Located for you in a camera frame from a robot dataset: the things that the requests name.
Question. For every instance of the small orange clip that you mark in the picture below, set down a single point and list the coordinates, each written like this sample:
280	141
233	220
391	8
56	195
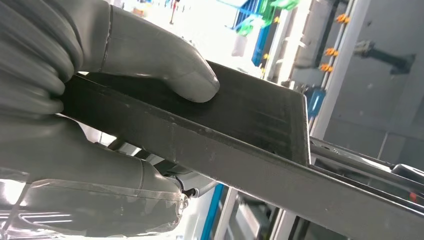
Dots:
326	67
342	18
331	52

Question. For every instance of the green hanging object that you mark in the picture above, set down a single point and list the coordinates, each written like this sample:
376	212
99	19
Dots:
266	8

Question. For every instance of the blue metal post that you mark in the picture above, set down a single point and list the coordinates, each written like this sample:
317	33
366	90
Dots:
212	215

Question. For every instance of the black wall bracket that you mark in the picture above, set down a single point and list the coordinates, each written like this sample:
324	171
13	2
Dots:
384	56

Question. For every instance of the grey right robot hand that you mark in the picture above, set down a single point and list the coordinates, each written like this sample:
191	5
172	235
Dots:
149	49

